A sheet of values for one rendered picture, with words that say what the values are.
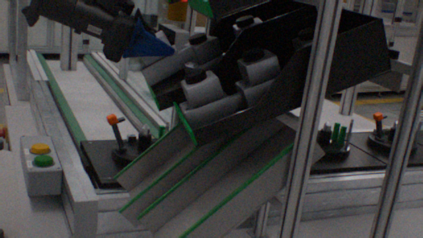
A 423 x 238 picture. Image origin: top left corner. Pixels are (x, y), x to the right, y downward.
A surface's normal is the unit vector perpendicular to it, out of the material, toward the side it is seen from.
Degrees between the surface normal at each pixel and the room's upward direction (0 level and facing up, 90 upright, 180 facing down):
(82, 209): 90
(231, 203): 90
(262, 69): 90
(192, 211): 45
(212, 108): 90
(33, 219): 0
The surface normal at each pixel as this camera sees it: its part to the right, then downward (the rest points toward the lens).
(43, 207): 0.12, -0.95
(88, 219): 0.40, 0.32
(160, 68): 0.14, 0.36
